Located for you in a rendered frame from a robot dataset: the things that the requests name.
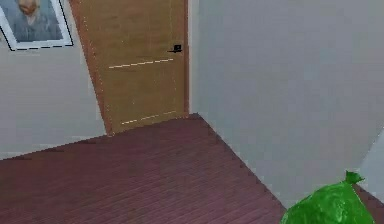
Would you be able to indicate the brown wooden room door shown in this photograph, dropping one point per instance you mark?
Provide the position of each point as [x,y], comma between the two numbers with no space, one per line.
[140,86]

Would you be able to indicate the white framed portrait picture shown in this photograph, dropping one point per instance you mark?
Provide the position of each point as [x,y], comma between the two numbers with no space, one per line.
[33,23]

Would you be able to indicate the green garbage bag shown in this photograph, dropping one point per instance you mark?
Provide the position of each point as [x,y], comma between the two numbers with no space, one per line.
[330,206]

